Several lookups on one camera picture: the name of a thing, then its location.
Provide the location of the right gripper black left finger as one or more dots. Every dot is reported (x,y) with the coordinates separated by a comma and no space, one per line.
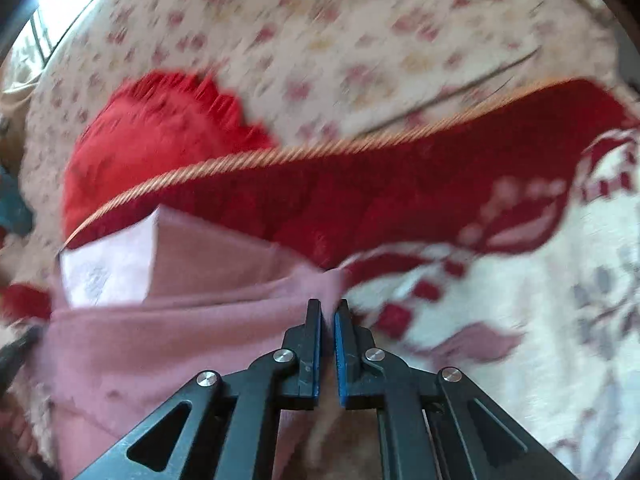
(223,427)

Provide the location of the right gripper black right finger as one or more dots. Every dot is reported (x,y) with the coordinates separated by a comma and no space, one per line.
(433,425)

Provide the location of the mauve pink garment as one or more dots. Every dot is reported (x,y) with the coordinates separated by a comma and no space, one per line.
(140,312)

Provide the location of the red and white floral blanket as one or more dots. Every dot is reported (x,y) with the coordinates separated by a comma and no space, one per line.
(503,242)

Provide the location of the teal plastic bag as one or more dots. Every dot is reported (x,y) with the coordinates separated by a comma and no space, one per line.
(15,216)

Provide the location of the red frilled pillow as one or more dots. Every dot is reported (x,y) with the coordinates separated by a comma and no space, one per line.
(158,123)

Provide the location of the beige floral bed sheet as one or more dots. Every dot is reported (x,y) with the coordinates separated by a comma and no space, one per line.
(308,69)

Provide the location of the window with dark frame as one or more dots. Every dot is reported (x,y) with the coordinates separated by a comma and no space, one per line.
(45,5)

